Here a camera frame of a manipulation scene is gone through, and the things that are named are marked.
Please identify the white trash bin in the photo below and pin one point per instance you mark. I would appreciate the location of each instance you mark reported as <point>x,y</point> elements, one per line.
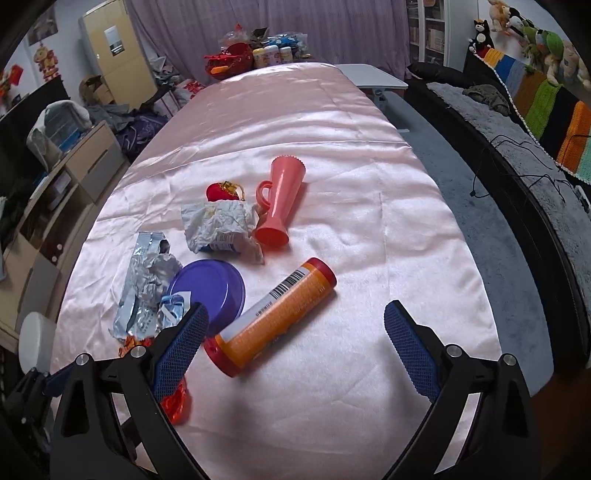
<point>37,337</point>

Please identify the silver foil wrapper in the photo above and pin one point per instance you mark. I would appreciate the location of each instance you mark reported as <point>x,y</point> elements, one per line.
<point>138,286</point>

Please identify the pink plastic cup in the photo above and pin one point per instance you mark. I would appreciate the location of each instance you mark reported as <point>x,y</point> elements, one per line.
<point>281,203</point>

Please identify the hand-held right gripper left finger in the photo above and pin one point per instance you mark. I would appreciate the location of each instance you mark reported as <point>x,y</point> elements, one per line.
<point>184,346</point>

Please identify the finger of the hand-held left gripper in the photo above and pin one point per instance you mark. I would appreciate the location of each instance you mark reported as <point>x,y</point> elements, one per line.
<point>54,383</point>

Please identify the beige television cabinet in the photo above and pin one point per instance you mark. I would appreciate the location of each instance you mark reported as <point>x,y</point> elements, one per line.
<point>87,161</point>

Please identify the red round ornament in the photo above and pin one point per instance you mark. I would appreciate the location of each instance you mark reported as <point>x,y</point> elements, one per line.
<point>217,191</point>

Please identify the white side table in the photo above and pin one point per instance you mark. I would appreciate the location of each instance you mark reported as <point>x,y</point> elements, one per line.
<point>369,76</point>

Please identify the wall poster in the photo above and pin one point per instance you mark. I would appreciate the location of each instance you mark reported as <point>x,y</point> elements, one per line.
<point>44,27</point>

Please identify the white yellow label bottle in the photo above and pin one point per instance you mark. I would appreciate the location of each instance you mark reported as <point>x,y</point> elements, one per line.
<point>273,56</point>
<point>286,55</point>
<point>261,57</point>

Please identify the purple curtain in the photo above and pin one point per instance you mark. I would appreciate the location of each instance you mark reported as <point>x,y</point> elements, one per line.
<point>323,27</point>

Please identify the cardboard box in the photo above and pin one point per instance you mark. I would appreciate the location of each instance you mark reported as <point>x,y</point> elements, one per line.
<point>97,90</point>

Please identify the cloth covered blue cage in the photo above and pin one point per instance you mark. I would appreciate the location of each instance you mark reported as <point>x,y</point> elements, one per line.
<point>60,124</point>

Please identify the purple plastic lid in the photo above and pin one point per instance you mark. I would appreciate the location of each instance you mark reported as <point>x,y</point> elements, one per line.
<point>212,286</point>

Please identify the grey clothes pile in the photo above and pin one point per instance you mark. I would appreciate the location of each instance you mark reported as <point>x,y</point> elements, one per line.
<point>111,117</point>

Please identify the clear bag with red items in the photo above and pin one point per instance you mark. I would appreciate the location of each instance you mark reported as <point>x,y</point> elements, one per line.
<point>238,34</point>

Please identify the purple bag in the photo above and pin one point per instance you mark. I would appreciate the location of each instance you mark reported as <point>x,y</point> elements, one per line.
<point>138,134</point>

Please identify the row of plush toys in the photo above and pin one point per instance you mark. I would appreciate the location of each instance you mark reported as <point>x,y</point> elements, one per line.
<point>545,41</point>

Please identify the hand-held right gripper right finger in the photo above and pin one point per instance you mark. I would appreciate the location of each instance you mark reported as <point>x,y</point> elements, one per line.
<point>411,350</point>

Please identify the white glass door bookshelf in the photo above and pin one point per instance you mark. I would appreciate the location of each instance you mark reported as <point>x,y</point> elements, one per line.
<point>434,27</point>

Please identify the red transparent plastic wrapper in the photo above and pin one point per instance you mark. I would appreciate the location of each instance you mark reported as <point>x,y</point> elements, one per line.
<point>178,406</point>

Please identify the black sofa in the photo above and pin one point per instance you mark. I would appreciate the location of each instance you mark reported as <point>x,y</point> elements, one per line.
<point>512,198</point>

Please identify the small orange candy wrapper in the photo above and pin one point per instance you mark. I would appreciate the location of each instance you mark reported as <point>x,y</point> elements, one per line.
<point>134,342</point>

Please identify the red hanging wall ornament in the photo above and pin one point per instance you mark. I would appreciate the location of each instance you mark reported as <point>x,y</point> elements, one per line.
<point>46,60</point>

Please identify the clear plastic storage box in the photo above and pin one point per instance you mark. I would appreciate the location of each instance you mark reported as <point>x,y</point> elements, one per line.
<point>288,39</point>

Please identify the grey fluffy blanket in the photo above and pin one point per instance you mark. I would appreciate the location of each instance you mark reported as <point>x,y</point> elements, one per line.
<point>485,115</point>

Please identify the dark green cloth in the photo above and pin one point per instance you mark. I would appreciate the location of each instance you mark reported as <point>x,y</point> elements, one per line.
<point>485,97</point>

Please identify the pink satin tablecloth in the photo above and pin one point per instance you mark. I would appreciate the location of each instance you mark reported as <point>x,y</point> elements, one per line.
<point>323,152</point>

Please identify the orange label bottle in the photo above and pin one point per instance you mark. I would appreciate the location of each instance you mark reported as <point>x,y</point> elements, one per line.
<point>277,318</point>

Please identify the small blue white wrapper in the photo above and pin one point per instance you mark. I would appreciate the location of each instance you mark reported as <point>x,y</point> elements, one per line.
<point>171,309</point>

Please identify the black television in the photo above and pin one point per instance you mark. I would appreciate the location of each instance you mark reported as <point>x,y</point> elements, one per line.
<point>23,138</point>

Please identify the striped crochet blanket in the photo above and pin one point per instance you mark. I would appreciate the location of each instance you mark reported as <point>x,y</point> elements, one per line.
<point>545,97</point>

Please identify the white red shopping bag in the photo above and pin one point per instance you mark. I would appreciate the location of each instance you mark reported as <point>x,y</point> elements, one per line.
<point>189,92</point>

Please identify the red basket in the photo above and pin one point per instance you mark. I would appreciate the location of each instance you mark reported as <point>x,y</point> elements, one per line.
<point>231,60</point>

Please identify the grey carpet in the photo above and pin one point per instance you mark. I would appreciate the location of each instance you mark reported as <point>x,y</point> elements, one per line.
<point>461,194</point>

